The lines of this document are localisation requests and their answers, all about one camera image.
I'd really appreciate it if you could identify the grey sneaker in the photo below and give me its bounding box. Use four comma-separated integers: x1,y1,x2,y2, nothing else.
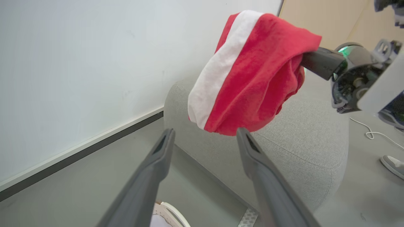
377,110,404,132
380,154,404,181

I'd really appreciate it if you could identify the light grey fabric sofa seat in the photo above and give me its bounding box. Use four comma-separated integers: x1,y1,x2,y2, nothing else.
163,71,350,213

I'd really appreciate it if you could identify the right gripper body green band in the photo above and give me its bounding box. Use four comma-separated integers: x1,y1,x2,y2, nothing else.
331,40,403,114

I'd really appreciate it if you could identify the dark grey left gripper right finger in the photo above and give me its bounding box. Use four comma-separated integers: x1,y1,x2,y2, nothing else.
236,127,321,227

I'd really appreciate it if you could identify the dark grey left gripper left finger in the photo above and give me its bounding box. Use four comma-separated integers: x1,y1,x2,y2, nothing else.
96,128,176,227

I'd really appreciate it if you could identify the red and white garment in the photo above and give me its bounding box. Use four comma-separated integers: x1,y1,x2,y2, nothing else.
187,10,322,137

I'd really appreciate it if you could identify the dark grey robot part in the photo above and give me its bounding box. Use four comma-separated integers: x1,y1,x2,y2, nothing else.
374,0,404,29

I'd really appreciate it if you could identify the patterned grey floor sticker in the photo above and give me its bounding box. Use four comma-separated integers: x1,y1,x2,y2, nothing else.
237,208,259,227

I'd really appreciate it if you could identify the white cable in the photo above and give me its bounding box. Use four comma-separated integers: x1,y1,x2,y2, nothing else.
349,117,404,150

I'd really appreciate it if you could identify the white laundry basket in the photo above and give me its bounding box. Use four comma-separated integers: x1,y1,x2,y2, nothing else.
150,201,192,227

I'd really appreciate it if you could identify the dark wall baseboard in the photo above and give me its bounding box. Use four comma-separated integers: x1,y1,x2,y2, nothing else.
0,110,164,202

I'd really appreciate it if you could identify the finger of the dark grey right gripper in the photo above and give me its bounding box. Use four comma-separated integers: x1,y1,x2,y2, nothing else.
300,47,348,81

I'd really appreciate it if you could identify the blue jeans leg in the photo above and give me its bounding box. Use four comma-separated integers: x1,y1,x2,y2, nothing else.
380,91,404,122

